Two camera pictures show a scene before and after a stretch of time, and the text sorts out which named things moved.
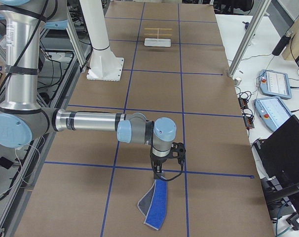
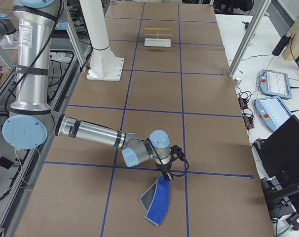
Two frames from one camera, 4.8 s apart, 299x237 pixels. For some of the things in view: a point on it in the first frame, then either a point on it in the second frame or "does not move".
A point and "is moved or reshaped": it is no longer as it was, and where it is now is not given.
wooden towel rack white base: (158, 42) does not move
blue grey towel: (153, 204) is moved or reshaped
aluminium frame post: (260, 14) does not move
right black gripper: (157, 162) -> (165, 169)
